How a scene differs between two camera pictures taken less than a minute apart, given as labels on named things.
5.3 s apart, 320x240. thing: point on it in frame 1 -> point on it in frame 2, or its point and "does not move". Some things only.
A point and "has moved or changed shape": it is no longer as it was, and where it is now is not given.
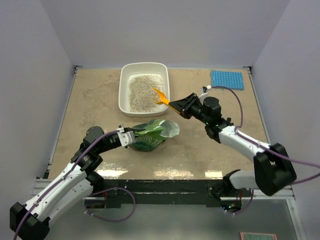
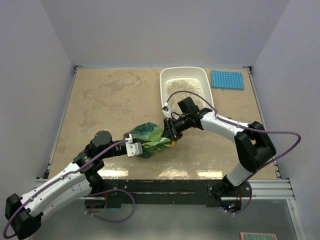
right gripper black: [184, 105] -> [170, 132]
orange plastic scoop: [164, 100] -> [173, 144]
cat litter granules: [140, 94] -> [191, 85]
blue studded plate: [231, 79] does not move
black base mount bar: [153, 193] does not move
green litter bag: [155, 132] has moved or changed shape
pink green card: [256, 236] does not move
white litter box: [136, 83] -> [175, 79]
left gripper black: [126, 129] -> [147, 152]
